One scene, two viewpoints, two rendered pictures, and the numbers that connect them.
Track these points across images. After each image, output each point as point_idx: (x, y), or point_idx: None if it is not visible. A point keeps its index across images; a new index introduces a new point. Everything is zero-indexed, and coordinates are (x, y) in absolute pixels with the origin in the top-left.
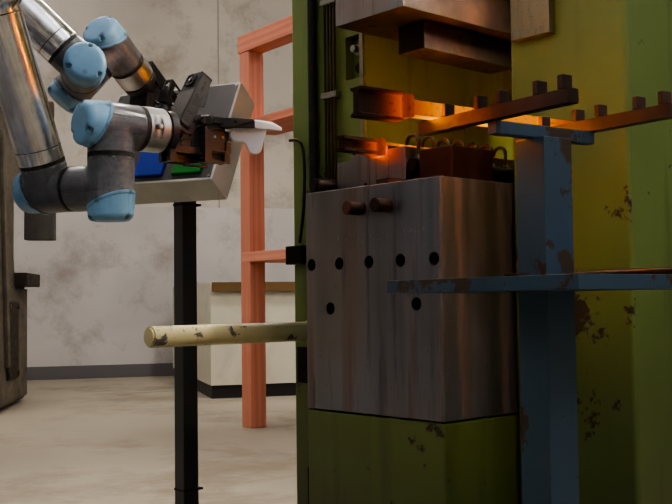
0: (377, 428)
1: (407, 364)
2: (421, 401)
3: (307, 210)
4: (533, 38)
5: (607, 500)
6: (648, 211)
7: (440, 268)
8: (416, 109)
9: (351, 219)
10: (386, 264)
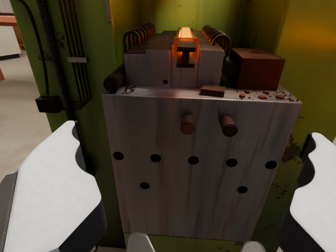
0: (190, 242)
1: (224, 218)
2: (233, 234)
3: (107, 111)
4: None
5: (279, 217)
6: None
7: (275, 171)
8: None
9: (173, 126)
10: (214, 164)
